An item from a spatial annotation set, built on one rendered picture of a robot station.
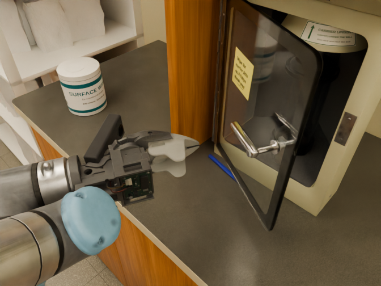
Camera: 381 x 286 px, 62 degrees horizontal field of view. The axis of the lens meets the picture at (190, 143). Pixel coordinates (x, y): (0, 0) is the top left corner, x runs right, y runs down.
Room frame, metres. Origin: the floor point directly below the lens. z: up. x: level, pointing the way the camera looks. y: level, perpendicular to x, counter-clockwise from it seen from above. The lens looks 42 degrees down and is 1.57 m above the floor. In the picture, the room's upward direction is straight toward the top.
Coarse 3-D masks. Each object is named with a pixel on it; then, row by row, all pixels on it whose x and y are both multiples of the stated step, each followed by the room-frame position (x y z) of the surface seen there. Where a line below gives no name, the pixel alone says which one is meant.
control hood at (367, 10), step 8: (320, 0) 0.50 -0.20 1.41; (336, 0) 0.48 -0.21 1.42; (344, 0) 0.47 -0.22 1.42; (352, 0) 0.46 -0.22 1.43; (360, 0) 0.45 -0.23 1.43; (368, 0) 0.44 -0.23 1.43; (376, 0) 0.43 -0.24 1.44; (352, 8) 0.47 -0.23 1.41; (360, 8) 0.46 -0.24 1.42; (368, 8) 0.45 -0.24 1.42; (376, 8) 0.44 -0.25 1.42
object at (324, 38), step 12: (288, 24) 0.60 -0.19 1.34; (300, 24) 0.58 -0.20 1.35; (312, 24) 0.56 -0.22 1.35; (324, 24) 0.55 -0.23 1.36; (300, 36) 0.56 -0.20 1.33; (312, 36) 0.55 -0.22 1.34; (324, 36) 0.54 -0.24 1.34; (336, 36) 0.54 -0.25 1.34; (348, 36) 0.54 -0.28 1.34; (360, 36) 0.54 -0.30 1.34; (324, 48) 0.53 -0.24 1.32; (336, 48) 0.53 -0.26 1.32; (348, 48) 0.53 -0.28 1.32; (360, 48) 0.54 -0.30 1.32
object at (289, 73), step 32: (256, 32) 0.52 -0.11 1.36; (288, 32) 0.44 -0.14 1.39; (224, 64) 0.63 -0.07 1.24; (256, 64) 0.50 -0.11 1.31; (288, 64) 0.42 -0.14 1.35; (320, 64) 0.37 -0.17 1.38; (224, 96) 0.61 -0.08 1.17; (256, 96) 0.49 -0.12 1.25; (288, 96) 0.41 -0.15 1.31; (224, 128) 0.60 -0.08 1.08; (256, 128) 0.47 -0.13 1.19; (288, 128) 0.39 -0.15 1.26; (224, 160) 0.58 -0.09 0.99; (256, 160) 0.45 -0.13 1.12; (288, 160) 0.37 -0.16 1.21; (256, 192) 0.43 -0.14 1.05
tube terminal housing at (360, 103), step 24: (264, 0) 0.60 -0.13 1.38; (288, 0) 0.57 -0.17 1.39; (312, 0) 0.54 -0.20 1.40; (336, 24) 0.51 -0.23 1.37; (360, 24) 0.48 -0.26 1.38; (360, 72) 0.46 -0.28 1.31; (360, 96) 0.45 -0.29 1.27; (360, 120) 0.46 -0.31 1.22; (336, 144) 0.46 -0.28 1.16; (336, 168) 0.45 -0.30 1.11; (288, 192) 0.50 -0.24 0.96; (312, 192) 0.46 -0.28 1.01
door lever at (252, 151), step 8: (232, 128) 0.46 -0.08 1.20; (240, 128) 0.45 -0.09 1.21; (240, 136) 0.43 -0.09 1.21; (248, 136) 0.43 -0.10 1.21; (248, 144) 0.41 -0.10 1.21; (272, 144) 0.41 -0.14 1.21; (248, 152) 0.39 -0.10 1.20; (256, 152) 0.39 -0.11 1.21; (264, 152) 0.39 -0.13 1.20; (272, 152) 0.41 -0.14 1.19
